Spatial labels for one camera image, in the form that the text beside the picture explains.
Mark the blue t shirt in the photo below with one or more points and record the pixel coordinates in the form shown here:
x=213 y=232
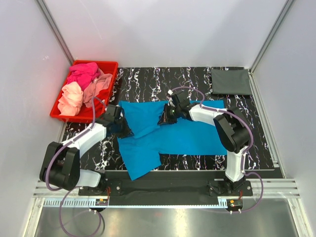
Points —
x=140 y=152

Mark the hot pink t shirt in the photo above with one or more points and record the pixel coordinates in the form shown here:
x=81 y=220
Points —
x=83 y=74

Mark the peach t shirt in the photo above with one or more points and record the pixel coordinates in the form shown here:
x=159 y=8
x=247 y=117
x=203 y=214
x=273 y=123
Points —
x=71 y=100

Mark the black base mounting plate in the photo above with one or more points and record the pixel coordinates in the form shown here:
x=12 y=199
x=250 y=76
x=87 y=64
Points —
x=167 y=188

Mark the dusty pink t shirt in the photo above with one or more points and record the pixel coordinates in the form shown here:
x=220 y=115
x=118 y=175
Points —
x=100 y=83

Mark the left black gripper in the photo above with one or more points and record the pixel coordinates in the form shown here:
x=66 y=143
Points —
x=127 y=132

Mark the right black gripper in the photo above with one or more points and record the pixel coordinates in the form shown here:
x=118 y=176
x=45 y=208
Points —
x=165 y=119

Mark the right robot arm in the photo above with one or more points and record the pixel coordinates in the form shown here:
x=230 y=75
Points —
x=234 y=133

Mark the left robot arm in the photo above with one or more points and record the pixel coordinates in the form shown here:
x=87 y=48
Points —
x=61 y=164

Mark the folded dark grey t shirt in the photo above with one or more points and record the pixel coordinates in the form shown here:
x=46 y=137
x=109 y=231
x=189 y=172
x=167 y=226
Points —
x=230 y=82

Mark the red t shirt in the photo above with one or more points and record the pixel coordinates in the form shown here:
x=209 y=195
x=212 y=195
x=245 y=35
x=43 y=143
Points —
x=101 y=99

